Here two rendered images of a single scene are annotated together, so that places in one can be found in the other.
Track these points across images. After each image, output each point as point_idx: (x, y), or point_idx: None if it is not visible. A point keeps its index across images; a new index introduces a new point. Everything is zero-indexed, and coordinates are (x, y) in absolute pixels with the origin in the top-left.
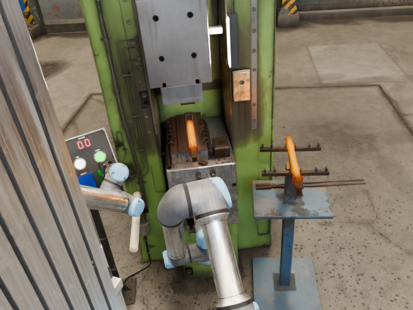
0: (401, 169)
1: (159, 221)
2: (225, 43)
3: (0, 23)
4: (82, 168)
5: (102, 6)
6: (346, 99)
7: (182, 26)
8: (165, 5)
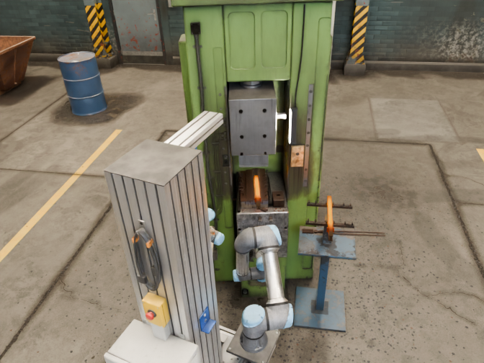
0: (433, 225)
1: (235, 249)
2: (287, 124)
3: (197, 168)
4: None
5: (204, 98)
6: (397, 155)
7: (258, 117)
8: (248, 104)
